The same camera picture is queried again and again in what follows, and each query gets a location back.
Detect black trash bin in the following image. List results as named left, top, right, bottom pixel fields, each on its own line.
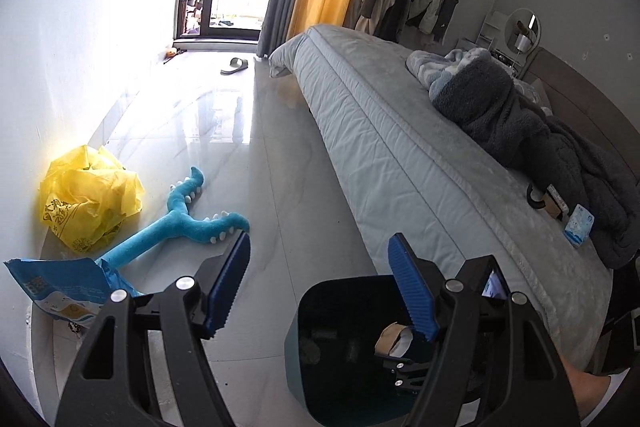
left=284, top=275, right=416, bottom=426

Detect blue patterned quilt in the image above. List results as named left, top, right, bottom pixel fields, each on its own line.
left=406, top=48, right=552, bottom=116

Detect brown tape roll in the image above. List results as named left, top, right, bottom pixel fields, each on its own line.
left=374, top=323, right=413, bottom=359

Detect grey bed headboard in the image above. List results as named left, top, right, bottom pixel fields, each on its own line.
left=518, top=48, right=640, bottom=187

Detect white shelf rack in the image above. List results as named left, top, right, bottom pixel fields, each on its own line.
left=457, top=11, right=515, bottom=63

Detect dark grey fleece blanket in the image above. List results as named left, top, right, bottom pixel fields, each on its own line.
left=432, top=58, right=639, bottom=270

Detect person's right hand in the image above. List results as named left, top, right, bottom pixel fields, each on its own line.
left=560, top=357, right=620, bottom=426

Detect grey slipper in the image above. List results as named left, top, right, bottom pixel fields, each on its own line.
left=220, top=57, right=248, bottom=76

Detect blue tissue pack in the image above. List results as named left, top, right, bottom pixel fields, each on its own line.
left=564, top=205, right=594, bottom=247

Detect blue white snack bag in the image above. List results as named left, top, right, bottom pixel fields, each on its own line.
left=4, top=258, right=140, bottom=327

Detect black plastic hook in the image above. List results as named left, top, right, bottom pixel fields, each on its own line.
left=525, top=183, right=546, bottom=210

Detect grey bed mattress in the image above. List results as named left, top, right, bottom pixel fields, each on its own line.
left=269, top=25, right=612, bottom=367

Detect yellow plastic bag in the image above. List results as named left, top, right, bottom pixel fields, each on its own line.
left=38, top=145, right=144, bottom=256

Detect round white vanity mirror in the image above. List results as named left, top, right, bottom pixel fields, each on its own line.
left=504, top=9, right=541, bottom=56

